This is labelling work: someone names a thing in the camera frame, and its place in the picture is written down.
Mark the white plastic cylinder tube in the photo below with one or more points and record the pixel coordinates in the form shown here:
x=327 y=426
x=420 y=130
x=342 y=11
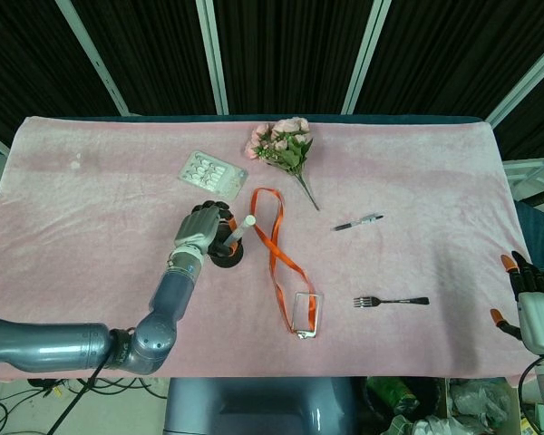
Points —
x=244 y=228

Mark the clear badge holder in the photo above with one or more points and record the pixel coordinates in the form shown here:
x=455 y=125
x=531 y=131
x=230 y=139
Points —
x=306 y=335

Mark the pink fleece table cloth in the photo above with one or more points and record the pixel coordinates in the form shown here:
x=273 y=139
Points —
x=390 y=340

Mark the blue-grey robot torso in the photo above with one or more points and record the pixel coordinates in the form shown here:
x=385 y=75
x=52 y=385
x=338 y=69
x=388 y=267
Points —
x=254 y=408

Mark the black mesh pen cup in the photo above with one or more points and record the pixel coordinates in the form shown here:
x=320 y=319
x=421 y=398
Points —
x=229 y=262

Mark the grey metal rack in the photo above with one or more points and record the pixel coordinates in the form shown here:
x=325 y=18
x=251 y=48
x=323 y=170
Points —
x=532 y=174

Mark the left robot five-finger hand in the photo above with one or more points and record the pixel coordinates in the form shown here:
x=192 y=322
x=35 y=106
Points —
x=197 y=231

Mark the silver pill blister pack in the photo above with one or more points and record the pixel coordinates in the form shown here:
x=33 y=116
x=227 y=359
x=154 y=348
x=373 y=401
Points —
x=206 y=174

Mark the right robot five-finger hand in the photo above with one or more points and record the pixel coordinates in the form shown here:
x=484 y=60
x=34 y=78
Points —
x=541 y=317

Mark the black gel pen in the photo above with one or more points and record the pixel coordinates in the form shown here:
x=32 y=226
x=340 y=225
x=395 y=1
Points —
x=358 y=223

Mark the green plastic bag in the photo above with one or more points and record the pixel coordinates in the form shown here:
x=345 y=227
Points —
x=392 y=392

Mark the artificial pink flower bouquet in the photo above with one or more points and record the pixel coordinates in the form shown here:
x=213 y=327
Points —
x=290 y=149

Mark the crumpled clear plastic bags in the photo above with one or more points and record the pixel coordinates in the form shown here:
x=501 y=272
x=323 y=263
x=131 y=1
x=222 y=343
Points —
x=476 y=403

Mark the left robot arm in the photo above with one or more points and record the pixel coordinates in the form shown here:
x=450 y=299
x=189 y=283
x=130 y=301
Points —
x=172 y=294

